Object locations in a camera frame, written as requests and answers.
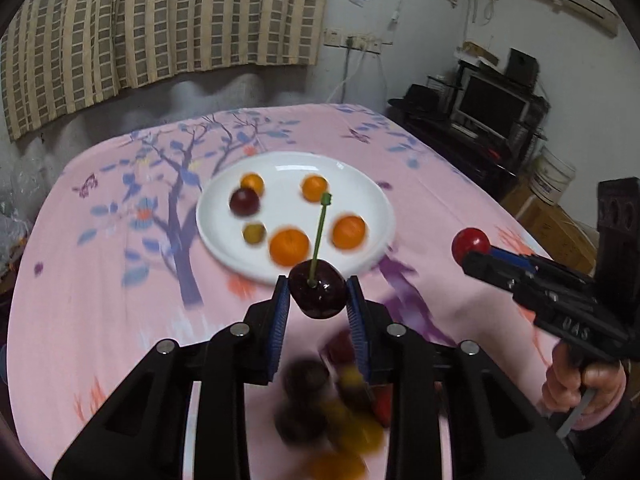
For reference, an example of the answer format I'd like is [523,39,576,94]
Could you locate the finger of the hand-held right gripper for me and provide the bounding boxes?
[461,251,527,295]
[489,245,552,272]

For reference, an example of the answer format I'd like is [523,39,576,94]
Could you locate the white wall power strip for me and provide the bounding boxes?
[346,34,383,53]

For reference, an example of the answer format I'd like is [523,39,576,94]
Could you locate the beige checked curtain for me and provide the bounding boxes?
[0,0,335,142]

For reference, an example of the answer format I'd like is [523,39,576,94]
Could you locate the beige cardboard piece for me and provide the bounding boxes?
[462,40,501,68]

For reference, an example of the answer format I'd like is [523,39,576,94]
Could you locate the clear plastic bag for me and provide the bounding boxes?
[0,170,36,301]

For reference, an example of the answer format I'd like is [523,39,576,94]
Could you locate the olive green small fruit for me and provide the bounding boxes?
[242,221,267,246]

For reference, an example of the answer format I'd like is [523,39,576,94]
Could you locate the dark purple plum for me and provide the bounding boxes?
[229,187,262,219]

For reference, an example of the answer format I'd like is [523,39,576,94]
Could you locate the white round plate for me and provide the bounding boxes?
[196,151,397,283]

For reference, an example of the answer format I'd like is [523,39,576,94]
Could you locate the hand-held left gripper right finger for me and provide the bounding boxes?
[346,275,583,480]

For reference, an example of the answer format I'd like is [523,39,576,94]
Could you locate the yellow orange kumquat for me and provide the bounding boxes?
[327,405,386,456]

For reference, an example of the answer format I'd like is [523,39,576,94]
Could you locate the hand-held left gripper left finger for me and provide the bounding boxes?
[52,277,292,480]

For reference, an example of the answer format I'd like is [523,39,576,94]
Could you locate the pink printed tablecloth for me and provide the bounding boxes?
[7,102,596,480]

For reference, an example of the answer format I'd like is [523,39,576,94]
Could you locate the red cherry tomato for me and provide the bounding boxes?
[451,227,492,265]
[371,387,393,428]

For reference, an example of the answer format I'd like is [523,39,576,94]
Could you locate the round orange kumquat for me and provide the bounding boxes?
[310,452,368,480]

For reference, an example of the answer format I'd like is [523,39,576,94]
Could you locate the white plastic bucket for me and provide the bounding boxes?
[530,145,578,206]

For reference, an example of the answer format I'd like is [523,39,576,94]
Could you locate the black speaker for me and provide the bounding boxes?
[506,47,541,88]

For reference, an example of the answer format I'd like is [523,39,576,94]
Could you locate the black hat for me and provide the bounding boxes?
[402,84,441,108]

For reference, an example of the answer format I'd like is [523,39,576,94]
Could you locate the dark cherry with green stem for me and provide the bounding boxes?
[287,192,348,320]

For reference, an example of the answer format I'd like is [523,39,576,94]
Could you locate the grey framed monitor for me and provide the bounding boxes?
[452,67,533,141]

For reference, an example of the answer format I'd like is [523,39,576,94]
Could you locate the dark red cherry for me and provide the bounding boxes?
[274,401,328,447]
[283,357,331,402]

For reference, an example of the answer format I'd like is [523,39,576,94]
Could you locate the black media stand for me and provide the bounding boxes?
[387,95,551,201]

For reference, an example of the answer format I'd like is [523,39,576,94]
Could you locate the dark carved wooden furniture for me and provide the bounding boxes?
[595,177,640,311]

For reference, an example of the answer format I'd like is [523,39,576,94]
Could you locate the person's right hand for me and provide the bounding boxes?
[541,344,627,432]

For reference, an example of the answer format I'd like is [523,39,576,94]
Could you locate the white power cable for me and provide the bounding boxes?
[326,47,368,103]

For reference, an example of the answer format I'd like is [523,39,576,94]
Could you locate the brown cardboard box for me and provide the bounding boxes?
[500,180,601,276]

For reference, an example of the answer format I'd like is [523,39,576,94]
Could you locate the large mandarin orange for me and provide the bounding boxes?
[269,227,311,267]

